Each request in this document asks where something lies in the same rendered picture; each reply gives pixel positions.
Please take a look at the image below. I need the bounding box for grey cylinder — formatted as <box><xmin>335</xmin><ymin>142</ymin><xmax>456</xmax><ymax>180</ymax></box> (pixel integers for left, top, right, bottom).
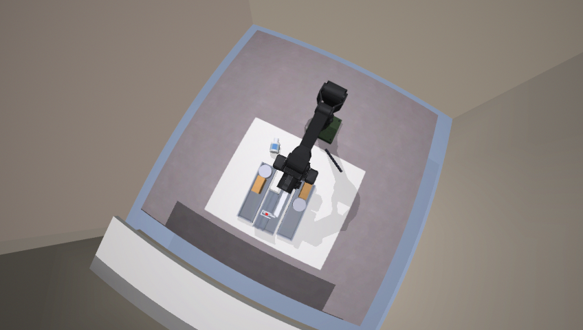
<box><xmin>258</xmin><ymin>165</ymin><xmax>272</xmax><ymax>179</ymax></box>
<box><xmin>292</xmin><ymin>199</ymin><xmax>306</xmax><ymax>212</ymax></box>

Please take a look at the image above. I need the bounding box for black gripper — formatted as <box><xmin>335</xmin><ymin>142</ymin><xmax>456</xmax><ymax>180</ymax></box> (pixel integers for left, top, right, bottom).
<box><xmin>273</xmin><ymin>154</ymin><xmax>319</xmax><ymax>185</ymax></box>

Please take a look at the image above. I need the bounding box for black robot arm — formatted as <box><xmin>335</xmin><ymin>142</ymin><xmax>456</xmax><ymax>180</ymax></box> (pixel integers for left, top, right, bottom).
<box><xmin>277</xmin><ymin>81</ymin><xmax>348</xmax><ymax>194</ymax></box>

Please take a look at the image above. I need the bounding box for white jar with blue and cream label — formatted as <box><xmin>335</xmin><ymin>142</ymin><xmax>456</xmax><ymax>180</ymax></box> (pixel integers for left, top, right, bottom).
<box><xmin>269</xmin><ymin>137</ymin><xmax>280</xmax><ymax>153</ymax></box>

